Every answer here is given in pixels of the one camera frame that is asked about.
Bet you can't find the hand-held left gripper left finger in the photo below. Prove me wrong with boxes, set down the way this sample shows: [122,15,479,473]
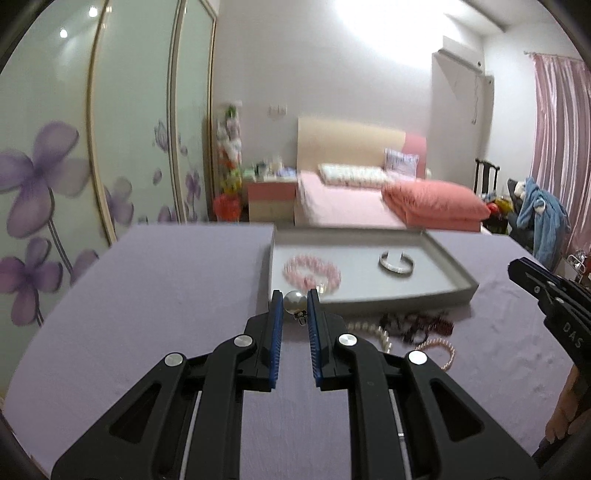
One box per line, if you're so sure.
[51,290,283,480]

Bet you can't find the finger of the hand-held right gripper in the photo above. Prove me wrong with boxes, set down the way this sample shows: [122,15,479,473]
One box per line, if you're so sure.
[547,274,591,308]
[508,257,561,319]

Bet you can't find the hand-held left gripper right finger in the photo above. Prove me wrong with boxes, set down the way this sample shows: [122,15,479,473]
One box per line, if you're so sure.
[307,288,541,480]

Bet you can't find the pearl clip earring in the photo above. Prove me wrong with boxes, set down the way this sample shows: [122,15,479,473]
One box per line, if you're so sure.
[283,291,309,326]

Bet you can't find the white pearl necklace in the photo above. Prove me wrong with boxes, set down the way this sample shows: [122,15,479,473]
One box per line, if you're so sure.
[346,322,393,354]

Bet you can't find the grey shallow tray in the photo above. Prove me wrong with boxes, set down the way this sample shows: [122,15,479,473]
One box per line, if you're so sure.
[268,224,479,316]

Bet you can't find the dark red bead bracelet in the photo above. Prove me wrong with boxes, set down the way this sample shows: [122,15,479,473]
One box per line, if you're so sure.
[379,311,455,345]

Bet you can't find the pale pink pearl bracelet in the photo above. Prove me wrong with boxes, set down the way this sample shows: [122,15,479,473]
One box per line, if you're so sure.
[413,338,458,372]

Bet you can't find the person's right hand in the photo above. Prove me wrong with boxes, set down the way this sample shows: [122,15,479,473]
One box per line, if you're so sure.
[545,362,591,444]

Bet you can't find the blue plush garment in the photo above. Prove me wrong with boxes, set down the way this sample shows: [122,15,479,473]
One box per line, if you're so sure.
[516,176,572,271]

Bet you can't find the colourful toys on chair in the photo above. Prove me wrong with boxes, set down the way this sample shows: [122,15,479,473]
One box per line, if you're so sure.
[484,194,514,219]

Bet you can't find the black office chair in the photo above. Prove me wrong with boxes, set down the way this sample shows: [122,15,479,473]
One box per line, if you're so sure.
[507,178,536,245]

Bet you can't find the dark wooden chair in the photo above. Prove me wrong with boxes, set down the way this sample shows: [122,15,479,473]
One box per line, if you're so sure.
[475,158,502,195]

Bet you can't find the silver cuff bangle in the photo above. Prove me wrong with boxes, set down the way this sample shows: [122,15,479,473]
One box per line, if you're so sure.
[379,250,415,276]

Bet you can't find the folded pink quilt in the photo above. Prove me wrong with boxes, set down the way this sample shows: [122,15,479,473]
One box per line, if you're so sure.
[381,179,491,232]

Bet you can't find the purple tablecloth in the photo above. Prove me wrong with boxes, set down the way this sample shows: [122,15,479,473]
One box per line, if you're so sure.
[0,223,591,480]

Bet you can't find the pink and cream nightstand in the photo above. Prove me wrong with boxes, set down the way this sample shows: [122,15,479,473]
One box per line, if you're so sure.
[247,178,298,225]

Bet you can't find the red bin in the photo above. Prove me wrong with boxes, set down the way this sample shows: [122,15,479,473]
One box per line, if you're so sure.
[213,194,242,221]

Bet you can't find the bed with pink sheet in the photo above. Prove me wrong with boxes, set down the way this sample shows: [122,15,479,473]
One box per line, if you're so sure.
[294,116,491,232]

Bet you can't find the pink curtain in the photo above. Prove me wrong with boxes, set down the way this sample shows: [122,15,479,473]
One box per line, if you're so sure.
[531,53,591,273]

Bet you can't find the white patterned pillow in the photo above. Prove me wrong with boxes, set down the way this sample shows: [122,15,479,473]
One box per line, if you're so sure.
[318,163,389,188]

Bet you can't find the small purple pillow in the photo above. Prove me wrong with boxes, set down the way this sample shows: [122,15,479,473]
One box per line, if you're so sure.
[384,148,420,177]

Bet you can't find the column of stuffed toys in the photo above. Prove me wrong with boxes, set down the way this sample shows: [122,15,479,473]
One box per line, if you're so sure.
[216,102,244,195]

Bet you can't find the curtain rod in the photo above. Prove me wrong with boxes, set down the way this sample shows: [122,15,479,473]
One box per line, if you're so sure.
[524,50,583,61]

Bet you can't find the floral sliding door wardrobe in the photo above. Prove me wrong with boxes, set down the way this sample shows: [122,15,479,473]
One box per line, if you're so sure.
[0,0,218,326]

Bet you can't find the pink bead bracelet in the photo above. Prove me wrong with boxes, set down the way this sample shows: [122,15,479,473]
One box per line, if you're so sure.
[283,254,342,295]

